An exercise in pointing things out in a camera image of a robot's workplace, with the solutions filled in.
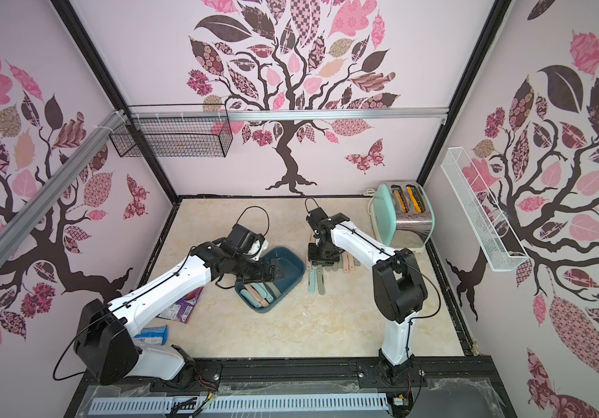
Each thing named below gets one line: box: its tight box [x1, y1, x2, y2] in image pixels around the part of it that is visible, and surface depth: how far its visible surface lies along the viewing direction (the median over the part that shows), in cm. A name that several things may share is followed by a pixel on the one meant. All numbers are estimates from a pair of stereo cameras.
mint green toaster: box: [372, 181, 436, 249], surface depth 96 cm
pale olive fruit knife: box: [316, 264, 326, 296], surface depth 94 cm
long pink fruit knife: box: [243, 283, 270, 309], surface depth 89 cm
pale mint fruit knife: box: [308, 269, 317, 294], surface depth 96 cm
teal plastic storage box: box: [234, 247, 306, 313], surface depth 91 cm
